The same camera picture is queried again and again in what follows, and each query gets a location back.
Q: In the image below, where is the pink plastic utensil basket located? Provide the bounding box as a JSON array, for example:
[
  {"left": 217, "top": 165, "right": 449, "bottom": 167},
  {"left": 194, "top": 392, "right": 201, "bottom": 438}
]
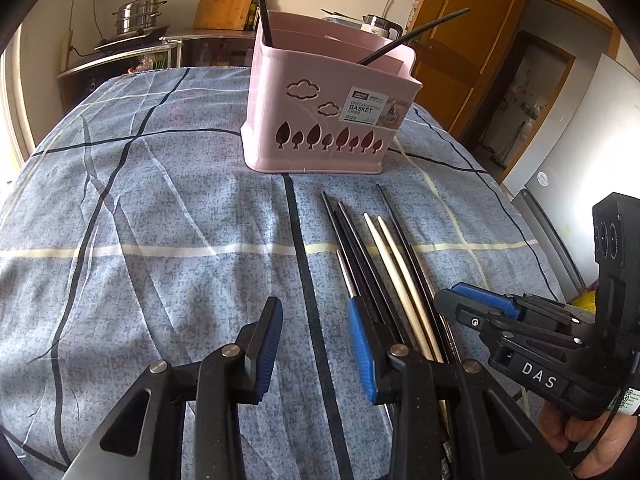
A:
[{"left": 240, "top": 9, "right": 423, "bottom": 176}]

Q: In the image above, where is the white refrigerator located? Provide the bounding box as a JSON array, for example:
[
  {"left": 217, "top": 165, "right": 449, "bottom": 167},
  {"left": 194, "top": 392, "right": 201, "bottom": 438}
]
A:
[{"left": 500, "top": 52, "right": 640, "bottom": 211}]

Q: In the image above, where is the wooden chopstick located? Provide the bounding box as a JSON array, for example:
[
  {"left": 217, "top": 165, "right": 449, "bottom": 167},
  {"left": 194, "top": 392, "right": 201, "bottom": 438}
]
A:
[
  {"left": 376, "top": 216, "right": 447, "bottom": 363},
  {"left": 362, "top": 213, "right": 437, "bottom": 361}
]

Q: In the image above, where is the steel counter table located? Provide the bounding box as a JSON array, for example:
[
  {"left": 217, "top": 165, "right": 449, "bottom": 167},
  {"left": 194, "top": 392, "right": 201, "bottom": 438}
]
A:
[{"left": 56, "top": 30, "right": 258, "bottom": 111}]

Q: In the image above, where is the steel steamer pot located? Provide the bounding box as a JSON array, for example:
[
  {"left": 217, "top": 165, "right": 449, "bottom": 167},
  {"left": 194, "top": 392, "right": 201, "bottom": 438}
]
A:
[{"left": 111, "top": 0, "right": 168, "bottom": 37}]

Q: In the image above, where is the clear lidded container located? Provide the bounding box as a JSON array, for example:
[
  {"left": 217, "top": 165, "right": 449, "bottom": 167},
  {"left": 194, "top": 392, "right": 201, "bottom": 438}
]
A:
[{"left": 320, "top": 8, "right": 368, "bottom": 27}]

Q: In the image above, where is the person's right hand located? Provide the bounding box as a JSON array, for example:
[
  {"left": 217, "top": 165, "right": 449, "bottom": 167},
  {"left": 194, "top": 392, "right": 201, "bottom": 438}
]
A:
[{"left": 537, "top": 401, "right": 640, "bottom": 479}]

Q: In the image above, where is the black chopstick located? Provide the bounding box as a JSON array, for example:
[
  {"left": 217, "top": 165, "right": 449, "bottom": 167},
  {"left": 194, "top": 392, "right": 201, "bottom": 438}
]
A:
[
  {"left": 356, "top": 7, "right": 472, "bottom": 67},
  {"left": 375, "top": 184, "right": 463, "bottom": 363},
  {"left": 336, "top": 202, "right": 416, "bottom": 351},
  {"left": 321, "top": 191, "right": 401, "bottom": 348},
  {"left": 252, "top": 0, "right": 275, "bottom": 47}
]

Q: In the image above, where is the white electric kettle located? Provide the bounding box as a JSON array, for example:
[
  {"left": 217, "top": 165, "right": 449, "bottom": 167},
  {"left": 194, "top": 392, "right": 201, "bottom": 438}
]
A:
[{"left": 361, "top": 14, "right": 403, "bottom": 41}]

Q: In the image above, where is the black induction cooker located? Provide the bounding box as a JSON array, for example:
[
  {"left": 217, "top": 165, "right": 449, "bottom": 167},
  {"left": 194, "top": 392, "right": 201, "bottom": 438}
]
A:
[{"left": 94, "top": 25, "right": 172, "bottom": 52}]

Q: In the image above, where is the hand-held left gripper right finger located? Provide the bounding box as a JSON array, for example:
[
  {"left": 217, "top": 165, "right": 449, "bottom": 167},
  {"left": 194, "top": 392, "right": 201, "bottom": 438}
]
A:
[{"left": 347, "top": 297, "right": 576, "bottom": 480}]

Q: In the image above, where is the brown wooden door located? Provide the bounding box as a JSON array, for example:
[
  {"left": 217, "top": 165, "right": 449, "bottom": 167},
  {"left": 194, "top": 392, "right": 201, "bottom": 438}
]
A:
[{"left": 407, "top": 0, "right": 530, "bottom": 138}]

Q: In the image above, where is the wooden power strip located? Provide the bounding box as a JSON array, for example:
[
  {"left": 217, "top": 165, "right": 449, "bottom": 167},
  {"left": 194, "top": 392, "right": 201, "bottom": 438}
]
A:
[{"left": 59, "top": 30, "right": 74, "bottom": 74}]

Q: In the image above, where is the wooden door frame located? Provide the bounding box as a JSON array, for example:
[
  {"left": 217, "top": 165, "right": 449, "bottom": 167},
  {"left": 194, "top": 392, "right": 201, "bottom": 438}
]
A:
[{"left": 450, "top": 0, "right": 622, "bottom": 186}]

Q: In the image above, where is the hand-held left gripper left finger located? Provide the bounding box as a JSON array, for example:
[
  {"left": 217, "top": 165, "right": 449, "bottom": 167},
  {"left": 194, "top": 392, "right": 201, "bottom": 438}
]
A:
[{"left": 60, "top": 296, "right": 284, "bottom": 480}]

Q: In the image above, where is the blue plaid tablecloth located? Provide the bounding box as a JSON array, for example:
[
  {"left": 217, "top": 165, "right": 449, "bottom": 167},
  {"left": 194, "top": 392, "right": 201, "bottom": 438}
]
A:
[{"left": 0, "top": 66, "right": 576, "bottom": 480}]

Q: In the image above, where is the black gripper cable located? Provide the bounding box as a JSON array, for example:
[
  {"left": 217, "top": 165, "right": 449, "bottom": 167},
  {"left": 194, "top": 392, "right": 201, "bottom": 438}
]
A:
[{"left": 572, "top": 390, "right": 633, "bottom": 478}]

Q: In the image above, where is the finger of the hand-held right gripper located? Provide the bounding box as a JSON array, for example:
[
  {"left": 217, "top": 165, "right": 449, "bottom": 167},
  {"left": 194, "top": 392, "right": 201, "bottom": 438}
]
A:
[
  {"left": 450, "top": 282, "right": 598, "bottom": 326},
  {"left": 433, "top": 289, "right": 592, "bottom": 349}
]

